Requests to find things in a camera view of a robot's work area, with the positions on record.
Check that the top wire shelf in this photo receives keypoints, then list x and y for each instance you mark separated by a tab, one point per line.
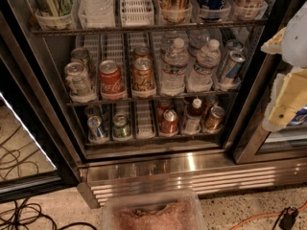
154	28

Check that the water bottle rear right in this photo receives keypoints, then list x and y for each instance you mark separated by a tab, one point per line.
197	39

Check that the closed right fridge door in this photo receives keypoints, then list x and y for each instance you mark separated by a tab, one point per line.
254	142

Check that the clear bottle top shelf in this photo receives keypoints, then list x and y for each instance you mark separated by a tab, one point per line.
96	13

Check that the slim silver can behind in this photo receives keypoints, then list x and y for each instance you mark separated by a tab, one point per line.
231	45

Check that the silver can middle shelf front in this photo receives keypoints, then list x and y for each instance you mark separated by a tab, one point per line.
77	79

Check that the open glass fridge door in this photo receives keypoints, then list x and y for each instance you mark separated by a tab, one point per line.
27	156

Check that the copper can bottom behind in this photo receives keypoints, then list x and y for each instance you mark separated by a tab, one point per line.
208	102

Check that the blue Pepsi can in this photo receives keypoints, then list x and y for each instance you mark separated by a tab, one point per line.
299	117

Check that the orange can behind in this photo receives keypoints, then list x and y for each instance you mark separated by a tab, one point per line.
141	51

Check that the brown bottle white cap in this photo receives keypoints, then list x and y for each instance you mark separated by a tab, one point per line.
192	117

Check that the clear water bottle left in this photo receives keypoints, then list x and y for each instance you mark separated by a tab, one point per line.
174	65

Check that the slim silver blue can front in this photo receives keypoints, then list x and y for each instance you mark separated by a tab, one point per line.
233	64

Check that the clear plastic bin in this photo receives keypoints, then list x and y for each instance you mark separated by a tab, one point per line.
170	210

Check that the water bottle rear left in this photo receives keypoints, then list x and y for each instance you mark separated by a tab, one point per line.
167	41

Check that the red can bottom behind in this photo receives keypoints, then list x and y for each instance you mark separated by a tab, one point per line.
161	106

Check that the clear water bottle right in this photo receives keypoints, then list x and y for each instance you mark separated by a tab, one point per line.
207	59

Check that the wire shelf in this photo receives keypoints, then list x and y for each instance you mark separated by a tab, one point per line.
157	97
154	28

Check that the red Coca-Cola can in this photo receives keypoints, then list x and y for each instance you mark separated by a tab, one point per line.
111	77

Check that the green soda can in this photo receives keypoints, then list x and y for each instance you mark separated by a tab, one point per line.
121	126

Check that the silver can shelf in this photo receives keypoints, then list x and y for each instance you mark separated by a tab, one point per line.
77	79
81	54

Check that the black plug box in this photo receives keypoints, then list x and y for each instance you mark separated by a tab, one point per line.
288	220

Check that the silver can middle shelf behind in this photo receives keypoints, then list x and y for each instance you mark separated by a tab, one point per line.
81	54

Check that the stainless fridge base grille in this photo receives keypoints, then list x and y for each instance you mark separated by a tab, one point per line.
205	173

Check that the middle wire shelf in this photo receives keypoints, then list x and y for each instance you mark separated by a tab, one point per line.
157	97

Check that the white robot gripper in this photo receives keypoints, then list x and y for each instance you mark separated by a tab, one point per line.
296	45

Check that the blue can behind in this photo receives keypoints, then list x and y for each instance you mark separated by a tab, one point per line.
96	109

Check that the clear water bottle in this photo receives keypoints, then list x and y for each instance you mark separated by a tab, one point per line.
174	65
207	59

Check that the copper can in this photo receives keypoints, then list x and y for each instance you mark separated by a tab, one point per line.
214	119
208	102

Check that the copper can bottom front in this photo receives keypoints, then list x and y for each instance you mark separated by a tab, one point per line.
214	119

